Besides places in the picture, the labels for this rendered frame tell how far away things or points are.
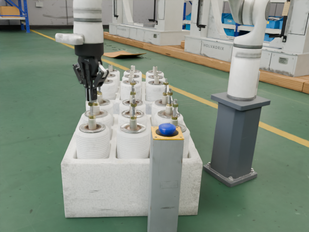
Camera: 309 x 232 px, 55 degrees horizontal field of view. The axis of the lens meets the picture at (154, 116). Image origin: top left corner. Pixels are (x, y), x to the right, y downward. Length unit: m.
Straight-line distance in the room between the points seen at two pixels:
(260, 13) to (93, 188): 0.70
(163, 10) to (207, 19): 0.77
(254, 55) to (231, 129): 0.25
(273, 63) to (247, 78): 1.77
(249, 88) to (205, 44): 2.35
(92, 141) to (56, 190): 0.29
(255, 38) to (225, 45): 2.16
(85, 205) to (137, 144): 0.23
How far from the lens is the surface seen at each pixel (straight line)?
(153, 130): 0.70
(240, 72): 1.01
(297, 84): 2.58
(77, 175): 0.86
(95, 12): 0.78
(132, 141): 0.83
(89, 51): 0.78
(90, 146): 0.85
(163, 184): 0.72
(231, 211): 0.99
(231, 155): 1.07
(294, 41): 2.75
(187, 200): 0.91
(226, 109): 1.04
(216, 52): 3.23
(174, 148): 0.67
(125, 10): 5.25
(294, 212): 1.07
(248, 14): 0.99
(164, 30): 4.08
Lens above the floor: 0.59
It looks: 20 degrees down
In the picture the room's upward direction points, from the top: 2 degrees clockwise
